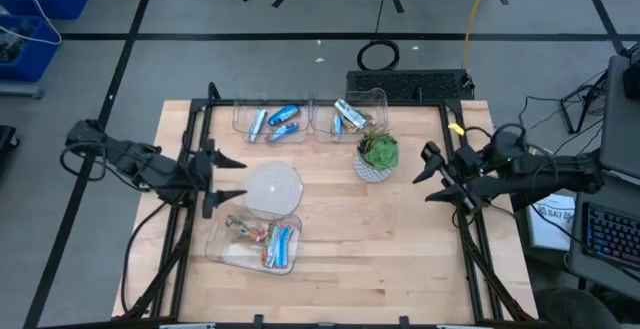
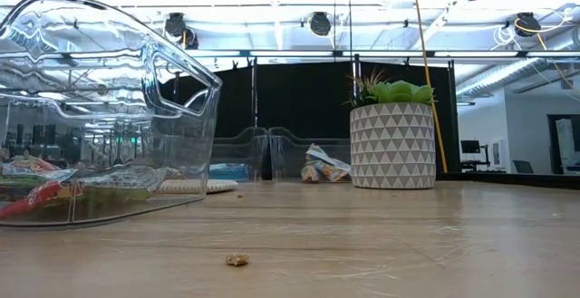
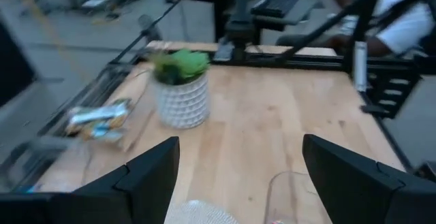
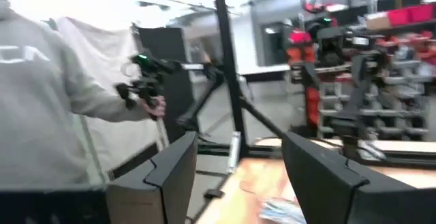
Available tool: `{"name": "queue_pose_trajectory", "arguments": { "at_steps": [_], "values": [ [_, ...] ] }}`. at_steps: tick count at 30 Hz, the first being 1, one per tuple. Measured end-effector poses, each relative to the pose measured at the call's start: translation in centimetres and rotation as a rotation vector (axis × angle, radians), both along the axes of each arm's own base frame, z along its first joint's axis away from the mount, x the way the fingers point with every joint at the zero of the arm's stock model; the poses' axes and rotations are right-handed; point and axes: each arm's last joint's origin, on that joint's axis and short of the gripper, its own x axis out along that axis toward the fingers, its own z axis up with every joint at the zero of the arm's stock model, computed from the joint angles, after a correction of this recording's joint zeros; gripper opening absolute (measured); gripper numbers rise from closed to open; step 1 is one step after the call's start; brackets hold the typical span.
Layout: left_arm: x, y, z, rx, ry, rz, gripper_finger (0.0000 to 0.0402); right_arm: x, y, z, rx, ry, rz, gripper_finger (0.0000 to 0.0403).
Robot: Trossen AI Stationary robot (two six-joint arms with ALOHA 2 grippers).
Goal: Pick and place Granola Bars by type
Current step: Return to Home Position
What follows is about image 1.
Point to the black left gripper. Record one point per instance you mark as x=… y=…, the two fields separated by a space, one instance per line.
x=208 y=179

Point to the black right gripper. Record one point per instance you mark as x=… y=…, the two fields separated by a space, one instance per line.
x=467 y=186

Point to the white and blue granola bar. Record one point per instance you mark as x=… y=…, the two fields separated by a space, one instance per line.
x=257 y=125

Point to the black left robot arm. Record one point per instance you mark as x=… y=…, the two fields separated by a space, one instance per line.
x=135 y=161

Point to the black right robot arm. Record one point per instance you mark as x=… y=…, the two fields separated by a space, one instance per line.
x=540 y=174

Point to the small blue granola bar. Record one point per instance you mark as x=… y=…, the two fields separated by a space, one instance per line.
x=337 y=125

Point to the yellow tag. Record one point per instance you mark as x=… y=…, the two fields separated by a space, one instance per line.
x=456 y=129

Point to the clear plastic bin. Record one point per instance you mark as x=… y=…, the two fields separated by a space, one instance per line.
x=240 y=119
x=377 y=106
x=225 y=254

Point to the succulent in patterned pot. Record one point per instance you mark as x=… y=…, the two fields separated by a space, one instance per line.
x=382 y=154

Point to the black perforated box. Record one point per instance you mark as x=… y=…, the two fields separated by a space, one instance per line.
x=410 y=85

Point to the white paper sign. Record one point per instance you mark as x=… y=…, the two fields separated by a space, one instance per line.
x=545 y=229

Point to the backlit black keyboard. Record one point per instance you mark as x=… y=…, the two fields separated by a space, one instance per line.
x=612 y=234

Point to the grey desk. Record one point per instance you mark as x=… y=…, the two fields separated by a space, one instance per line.
x=620 y=134

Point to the person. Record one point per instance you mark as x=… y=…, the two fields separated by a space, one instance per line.
x=575 y=311

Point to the black desk device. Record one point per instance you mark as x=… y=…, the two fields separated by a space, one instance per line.
x=632 y=79

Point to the black floor object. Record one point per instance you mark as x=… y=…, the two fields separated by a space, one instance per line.
x=6 y=141

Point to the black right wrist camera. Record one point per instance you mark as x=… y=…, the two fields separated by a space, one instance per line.
x=469 y=158

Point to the black metal table frame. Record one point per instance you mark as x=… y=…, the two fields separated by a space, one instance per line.
x=450 y=109

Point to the grey metal base plate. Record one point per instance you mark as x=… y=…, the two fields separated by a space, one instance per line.
x=20 y=90

